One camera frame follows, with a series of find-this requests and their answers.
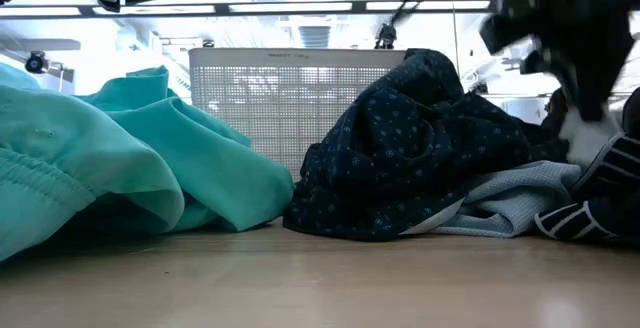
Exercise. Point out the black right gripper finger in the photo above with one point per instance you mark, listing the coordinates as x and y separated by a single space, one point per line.
595 93

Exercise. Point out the small white cloth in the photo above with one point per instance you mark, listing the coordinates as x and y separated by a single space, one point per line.
590 138

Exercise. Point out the grey garment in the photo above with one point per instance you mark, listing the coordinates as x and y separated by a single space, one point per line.
505 198

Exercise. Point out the teal garment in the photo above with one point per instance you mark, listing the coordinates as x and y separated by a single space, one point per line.
100 168

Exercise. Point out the white perforated plastic basket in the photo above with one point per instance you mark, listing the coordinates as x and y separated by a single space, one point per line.
280 118

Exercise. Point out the navy dotted garment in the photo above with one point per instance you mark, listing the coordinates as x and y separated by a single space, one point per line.
400 158

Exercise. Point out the long black crossbar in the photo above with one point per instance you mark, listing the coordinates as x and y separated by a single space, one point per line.
225 8

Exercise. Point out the white cabinet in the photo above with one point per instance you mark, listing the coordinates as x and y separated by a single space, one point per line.
522 110

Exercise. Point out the dark white-striped sock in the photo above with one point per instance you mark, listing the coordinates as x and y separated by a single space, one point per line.
610 168

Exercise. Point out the black track spotlight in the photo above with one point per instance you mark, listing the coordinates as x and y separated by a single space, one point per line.
386 35
36 62

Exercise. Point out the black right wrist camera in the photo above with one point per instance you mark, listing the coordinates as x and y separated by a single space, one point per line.
500 35

